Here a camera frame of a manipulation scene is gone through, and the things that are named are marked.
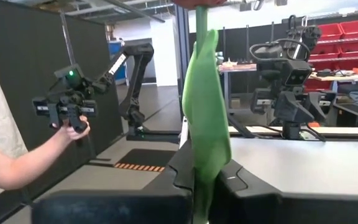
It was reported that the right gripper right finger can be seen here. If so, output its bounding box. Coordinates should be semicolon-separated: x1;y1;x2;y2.
209;160;358;224

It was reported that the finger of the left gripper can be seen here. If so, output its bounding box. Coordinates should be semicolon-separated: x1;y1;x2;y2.
308;92;326;123
273;91;315;123

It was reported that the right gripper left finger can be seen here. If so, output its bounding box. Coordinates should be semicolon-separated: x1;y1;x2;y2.
31;141;195;224

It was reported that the dark red tulip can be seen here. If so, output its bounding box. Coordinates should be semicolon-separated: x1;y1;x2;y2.
171;0;233;224

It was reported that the person's forearm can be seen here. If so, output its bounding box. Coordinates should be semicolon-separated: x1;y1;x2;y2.
0;129;74;191

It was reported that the wooden workbench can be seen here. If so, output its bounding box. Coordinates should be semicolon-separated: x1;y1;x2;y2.
308;70;358;94
218;60;259;116

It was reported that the black mat with hazard stripes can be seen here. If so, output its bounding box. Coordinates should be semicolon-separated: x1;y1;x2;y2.
113;148;176;173

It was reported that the person's hand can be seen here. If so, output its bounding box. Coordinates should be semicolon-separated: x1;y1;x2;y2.
50;115;91;142

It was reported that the black partition panel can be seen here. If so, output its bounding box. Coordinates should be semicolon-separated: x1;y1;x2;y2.
0;0;124;200

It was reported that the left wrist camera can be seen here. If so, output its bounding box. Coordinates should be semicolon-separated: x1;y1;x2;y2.
283;60;313;87

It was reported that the black vertical frame post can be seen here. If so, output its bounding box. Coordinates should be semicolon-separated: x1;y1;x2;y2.
174;4;191;125

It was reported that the black leader handle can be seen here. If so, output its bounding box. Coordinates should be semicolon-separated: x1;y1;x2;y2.
32;63;99;133

